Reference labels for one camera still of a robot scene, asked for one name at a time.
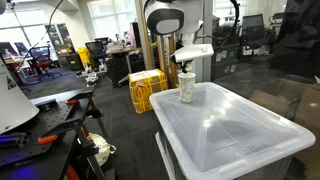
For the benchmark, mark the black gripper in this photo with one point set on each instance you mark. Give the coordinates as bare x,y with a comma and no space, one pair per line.
184,66

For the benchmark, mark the white cone shaped robot base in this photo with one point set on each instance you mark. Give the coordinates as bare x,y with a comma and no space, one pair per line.
15,108

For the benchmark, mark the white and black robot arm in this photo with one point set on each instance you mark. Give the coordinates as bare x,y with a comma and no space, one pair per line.
164,17

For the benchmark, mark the white paper cup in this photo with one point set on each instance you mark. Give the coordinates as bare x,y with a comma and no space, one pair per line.
186,85

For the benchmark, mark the large clear plastic container lid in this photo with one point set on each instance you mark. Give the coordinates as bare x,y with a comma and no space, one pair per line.
220,135

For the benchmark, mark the yellow DHL cardboard box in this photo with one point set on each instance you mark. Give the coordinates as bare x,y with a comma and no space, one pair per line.
143,84

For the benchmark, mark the yellow bin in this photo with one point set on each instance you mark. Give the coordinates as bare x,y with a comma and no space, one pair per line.
85,57

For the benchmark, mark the grey storage bin base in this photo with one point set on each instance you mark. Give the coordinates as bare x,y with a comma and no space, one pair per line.
274,171

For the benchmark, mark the white plastic bag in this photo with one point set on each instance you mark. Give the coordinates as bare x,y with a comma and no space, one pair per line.
104,148

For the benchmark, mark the red and black office chair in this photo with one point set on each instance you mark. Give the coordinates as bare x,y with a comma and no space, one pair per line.
42,62

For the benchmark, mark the black perforated work table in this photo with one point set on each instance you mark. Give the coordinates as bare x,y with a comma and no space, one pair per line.
23,158

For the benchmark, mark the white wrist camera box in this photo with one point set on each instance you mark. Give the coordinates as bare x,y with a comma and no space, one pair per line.
191,52

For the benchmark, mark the orange handled clamp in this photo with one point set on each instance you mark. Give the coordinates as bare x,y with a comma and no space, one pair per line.
47,139
71,102

